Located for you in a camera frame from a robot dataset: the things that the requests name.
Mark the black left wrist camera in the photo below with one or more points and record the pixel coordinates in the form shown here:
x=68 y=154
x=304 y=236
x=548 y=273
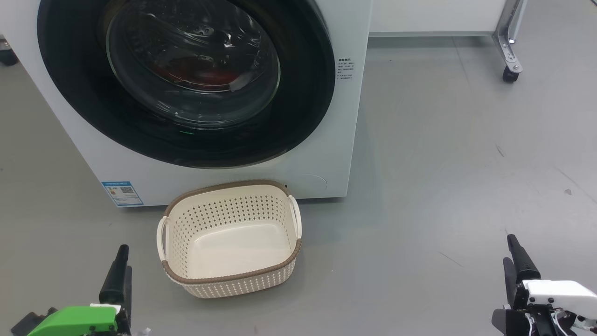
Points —
x=28 y=324

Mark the blue energy label sticker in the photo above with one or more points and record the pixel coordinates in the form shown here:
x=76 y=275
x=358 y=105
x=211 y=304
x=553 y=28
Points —
x=122 y=193

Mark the cream perforated laundry basket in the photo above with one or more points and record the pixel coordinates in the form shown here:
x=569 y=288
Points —
x=233 y=242

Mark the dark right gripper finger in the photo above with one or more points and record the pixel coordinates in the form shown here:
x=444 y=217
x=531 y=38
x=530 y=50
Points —
x=510 y=280
x=524 y=266

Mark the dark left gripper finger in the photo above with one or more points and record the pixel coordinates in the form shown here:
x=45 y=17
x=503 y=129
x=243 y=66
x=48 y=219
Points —
x=128 y=294
x=114 y=284

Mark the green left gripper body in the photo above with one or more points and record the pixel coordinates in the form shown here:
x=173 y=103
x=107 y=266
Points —
x=79 y=319

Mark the white partition board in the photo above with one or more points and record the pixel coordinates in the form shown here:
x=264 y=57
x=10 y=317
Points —
x=433 y=16

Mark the metal partition leg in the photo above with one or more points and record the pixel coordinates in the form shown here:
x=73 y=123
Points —
x=508 y=42

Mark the white front-load washing machine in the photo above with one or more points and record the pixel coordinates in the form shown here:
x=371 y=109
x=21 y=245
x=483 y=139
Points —
x=336 y=140

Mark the red garment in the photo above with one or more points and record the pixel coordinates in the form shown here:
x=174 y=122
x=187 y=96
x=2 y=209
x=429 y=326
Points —
x=205 y=78

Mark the black caster wheel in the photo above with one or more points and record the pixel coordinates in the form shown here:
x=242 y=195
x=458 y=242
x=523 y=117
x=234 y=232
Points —
x=510 y=74
x=7 y=57

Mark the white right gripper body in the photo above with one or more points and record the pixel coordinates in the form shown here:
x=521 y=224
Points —
x=559 y=294

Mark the round dark glass washer door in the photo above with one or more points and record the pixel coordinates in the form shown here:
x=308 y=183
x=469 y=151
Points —
x=93 y=107

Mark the small printed text label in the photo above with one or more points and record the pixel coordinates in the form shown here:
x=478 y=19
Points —
x=345 y=69

